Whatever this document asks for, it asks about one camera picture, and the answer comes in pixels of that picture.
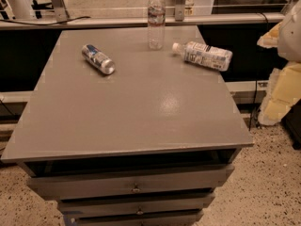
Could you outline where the silver blue drink can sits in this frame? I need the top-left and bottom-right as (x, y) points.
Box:
(82, 44), (115, 75)

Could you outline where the clear upright water bottle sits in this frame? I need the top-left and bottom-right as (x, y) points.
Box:
(148, 0), (166, 50)

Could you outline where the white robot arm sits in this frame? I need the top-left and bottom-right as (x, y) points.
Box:
(257, 0), (301, 126)

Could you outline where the top drawer knob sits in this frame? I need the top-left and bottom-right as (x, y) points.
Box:
(132, 184), (141, 194)

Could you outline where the black cable on rail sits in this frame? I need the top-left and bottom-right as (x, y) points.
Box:
(0, 15), (92, 26)

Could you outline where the drawer knob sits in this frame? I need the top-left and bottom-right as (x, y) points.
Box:
(136, 207), (144, 216)
(132, 184), (141, 194)

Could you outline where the grey drawer cabinet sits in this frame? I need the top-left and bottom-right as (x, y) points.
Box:
(2, 26), (252, 226)

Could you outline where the grey metal rail frame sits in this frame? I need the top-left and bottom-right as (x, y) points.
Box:
(1, 0), (298, 29)

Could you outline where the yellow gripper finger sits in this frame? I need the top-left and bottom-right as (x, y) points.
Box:
(258, 61), (301, 125)
(257, 22), (281, 49)

